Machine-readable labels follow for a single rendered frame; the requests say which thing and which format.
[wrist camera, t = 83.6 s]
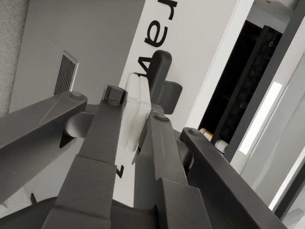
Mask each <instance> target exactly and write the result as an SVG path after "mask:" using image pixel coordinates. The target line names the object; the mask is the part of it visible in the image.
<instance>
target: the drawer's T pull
mask: <svg viewBox="0 0 305 229"><path fill-rule="evenodd" d="M171 63H172V55H171V54H170V53H169V52H167V51H164V50H156V51H155V52H154V54H153V55H152V58H151V61H150V64H149V67H148V70H147V73H146V76H145V77H147V79H148V86H149V93H150V101H151V103H153V104H156V105H159V106H161V107H162V108H163V111H164V114H165V115H171V114H173V112H174V110H175V107H176V105H177V102H178V100H179V97H180V95H181V92H182V86H181V85H180V84H178V83H176V82H172V81H166V80H165V79H166V76H167V74H168V71H169V68H170V66H171Z"/></svg>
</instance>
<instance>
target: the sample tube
mask: <svg viewBox="0 0 305 229"><path fill-rule="evenodd" d="M200 132H201V133H203V134H204V135H205V136H206V138H207V139H208V140H209V141H211V139H212V137H213V134H212V133H211V132H209V131H208V130H206V129H205V128H202V129H200ZM228 145H229V144H228V143H226V142H225V141H223V140H221V139H219V140H218V141H217V142H216V144H215V147H216V148H217V149H218V150H220V151H221V152H222V153H225V151H226V149H227V147H228Z"/></svg>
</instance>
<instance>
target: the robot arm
mask: <svg viewBox="0 0 305 229"><path fill-rule="evenodd" d="M87 101H88V98H87V97H86V96H85V95H83V94H81V93H79V92H76V91H65V92H63V93H60V94H58V95H55V96H52V97H50V98H47V99H45V100H42V101H40V102H37V103H35V104H32V105H30V106H27V107H24V108H22V109H20V110H17V111H15V112H12V113H10V114H7V115H4V116H2V117H0V205H1V204H2V203H4V202H5V201H6V200H7V199H8V198H9V197H11V196H12V195H13V194H14V193H16V192H17V191H18V190H19V189H21V188H22V187H23V186H24V185H25V184H27V183H28V182H29V181H30V180H32V179H33V178H34V177H35V176H36V175H37V174H38V173H40V172H41V171H42V170H43V169H45V168H46V167H47V166H48V165H49V164H51V163H52V162H53V161H54V160H56V159H57V158H58V157H59V156H60V155H61V154H63V153H64V152H65V151H66V150H68V149H69V148H70V147H71V146H72V145H74V144H75V142H76V140H77V138H84V142H83V144H82V146H81V149H80V151H79V153H78V154H76V156H75V158H74V160H73V162H72V164H71V167H70V169H69V171H68V173H67V176H66V178H65V180H64V183H63V185H62V187H61V189H60V192H59V194H58V196H56V197H52V198H48V199H44V200H42V201H40V202H37V203H35V204H33V205H30V206H28V207H26V208H23V209H21V210H18V211H16V212H14V213H12V214H9V215H7V216H5V217H3V218H0V229H287V227H286V226H285V225H284V224H283V223H282V222H281V221H280V220H279V218H278V217H277V216H276V215H275V214H274V213H273V212H272V211H271V209H270V208H269V207H268V206H267V205H266V204H265V203H264V201H263V200H262V199H261V198H260V197H259V196H258V195H257V194H256V192H255V191H254V190H253V189H252V188H251V187H250V186H249V185H248V183H247V182H246V181H245V180H244V179H243V178H242V177H241V176H240V175H239V174H238V173H237V171H236V170H235V169H234V168H233V167H232V166H231V165H230V164H229V162H228V161H227V160H226V159H225V158H224V157H223V156H222V154H221V153H220V152H219V151H218V150H217V149H216V148H215V147H214V145H213V144H212V143H211V142H210V141H209V140H208V139H207V138H206V136H205V135H204V134H203V133H201V132H200V131H199V130H197V129H195V128H190V127H184V128H183V130H182V132H179V131H177V130H175V129H173V127H172V123H171V120H170V119H169V118H168V117H166V116H165V115H164V111H163V108H162V107H161V106H159V105H156V104H153V103H151V101H150V93H149V86H148V79H147V77H144V76H140V77H139V76H138V75H137V74H135V73H129V75H128V79H127V82H126V85H125V88H124V89H123V88H120V87H117V86H114V85H106V86H105V89H104V93H103V96H102V99H101V102H100V104H98V105H92V104H87ZM137 146H138V148H137ZM117 148H118V149H121V148H124V150H125V151H128V152H132V153H133V152H134V151H136V148H137V151H136V153H135V156H134V158H133V161H132V165H133V164H134V163H135V176H134V198H133V207H130V206H127V205H125V204H123V203H121V202H118V201H116V200H114V199H113V191H114V185H115V178H116V171H117V165H115V160H116V154H117Z"/></svg>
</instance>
